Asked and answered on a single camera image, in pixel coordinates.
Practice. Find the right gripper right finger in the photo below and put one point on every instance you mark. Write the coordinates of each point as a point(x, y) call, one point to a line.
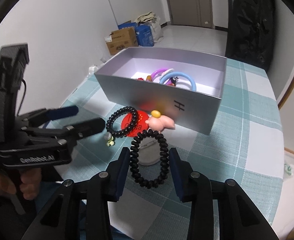
point(239, 218)

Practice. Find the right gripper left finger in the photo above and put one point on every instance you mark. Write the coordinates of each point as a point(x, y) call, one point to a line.
point(60, 216)

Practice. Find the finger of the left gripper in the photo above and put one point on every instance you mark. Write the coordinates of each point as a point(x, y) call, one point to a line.
point(77, 131)
point(42, 116)

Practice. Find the red round badge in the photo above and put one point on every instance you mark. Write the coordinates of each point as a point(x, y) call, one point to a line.
point(140, 126)

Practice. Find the teal plaid tablecloth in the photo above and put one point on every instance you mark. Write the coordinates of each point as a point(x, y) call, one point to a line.
point(246, 144)

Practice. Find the clear plastic bag green print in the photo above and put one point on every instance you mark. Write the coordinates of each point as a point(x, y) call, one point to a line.
point(287, 170)

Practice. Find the pink pig figure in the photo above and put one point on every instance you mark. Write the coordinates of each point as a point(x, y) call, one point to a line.
point(159, 122)

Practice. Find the brown cardboard box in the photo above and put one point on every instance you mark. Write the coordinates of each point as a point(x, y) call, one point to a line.
point(121, 39)

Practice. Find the blue cardboard box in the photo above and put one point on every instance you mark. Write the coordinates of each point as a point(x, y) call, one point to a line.
point(143, 33)

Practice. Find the grey open cardboard box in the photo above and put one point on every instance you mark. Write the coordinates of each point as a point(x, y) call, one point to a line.
point(186, 85)

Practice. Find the beige canvas bag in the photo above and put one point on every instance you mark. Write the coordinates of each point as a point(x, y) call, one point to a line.
point(153, 21)

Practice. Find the grey brown door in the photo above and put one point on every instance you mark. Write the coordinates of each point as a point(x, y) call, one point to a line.
point(194, 13)

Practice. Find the black large backpack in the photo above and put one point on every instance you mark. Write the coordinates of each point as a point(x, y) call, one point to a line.
point(251, 32)

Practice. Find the black camera box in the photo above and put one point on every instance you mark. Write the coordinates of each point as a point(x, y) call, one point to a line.
point(13, 61)

